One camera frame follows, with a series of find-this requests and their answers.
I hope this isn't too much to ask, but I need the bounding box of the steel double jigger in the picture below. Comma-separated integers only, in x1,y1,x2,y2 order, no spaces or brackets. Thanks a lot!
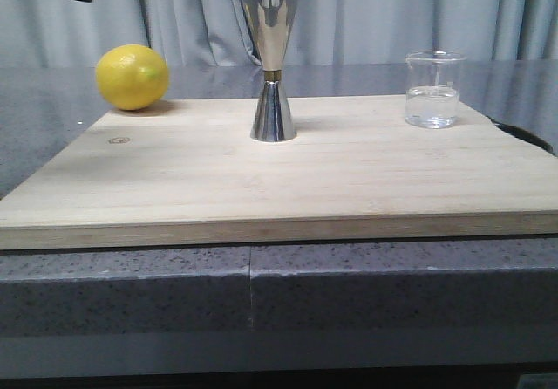
242,0,298,142

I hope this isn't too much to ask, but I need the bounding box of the clear glass beaker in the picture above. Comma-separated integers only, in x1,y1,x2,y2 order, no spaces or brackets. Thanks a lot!
405,50,466,129

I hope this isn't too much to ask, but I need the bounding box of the light wooden cutting board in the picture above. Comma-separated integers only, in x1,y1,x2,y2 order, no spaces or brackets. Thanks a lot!
1,95,557,250

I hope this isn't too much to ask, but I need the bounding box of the yellow lemon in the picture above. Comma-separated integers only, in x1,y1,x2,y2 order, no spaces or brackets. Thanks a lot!
95,44,170,111

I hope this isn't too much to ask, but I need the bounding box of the grey curtain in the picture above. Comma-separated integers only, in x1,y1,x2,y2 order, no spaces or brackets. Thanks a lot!
1,0,557,67

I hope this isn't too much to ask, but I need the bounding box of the black round object behind board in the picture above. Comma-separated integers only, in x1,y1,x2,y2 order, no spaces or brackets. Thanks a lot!
491,119,555,155

